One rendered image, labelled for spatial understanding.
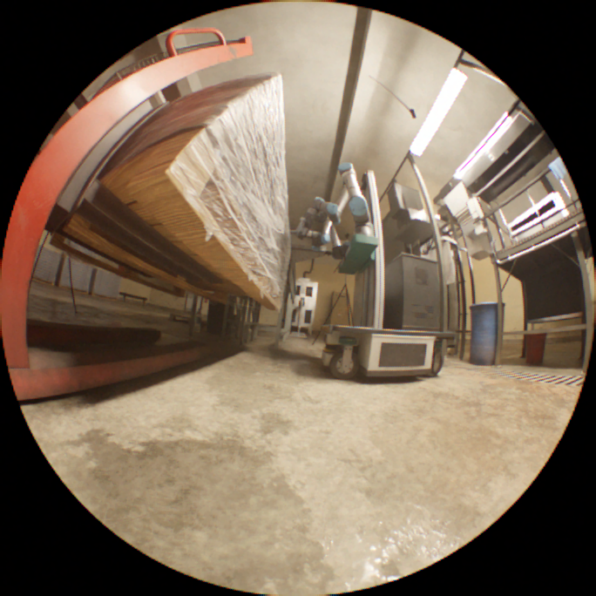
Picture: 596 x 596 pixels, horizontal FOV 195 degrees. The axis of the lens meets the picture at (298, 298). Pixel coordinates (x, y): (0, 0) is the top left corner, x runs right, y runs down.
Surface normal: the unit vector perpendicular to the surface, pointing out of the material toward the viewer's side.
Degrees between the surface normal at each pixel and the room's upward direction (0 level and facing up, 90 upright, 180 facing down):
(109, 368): 90
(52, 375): 90
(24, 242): 90
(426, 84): 180
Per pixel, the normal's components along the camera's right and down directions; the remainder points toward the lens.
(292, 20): -0.11, 0.98
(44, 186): 0.99, 0.11
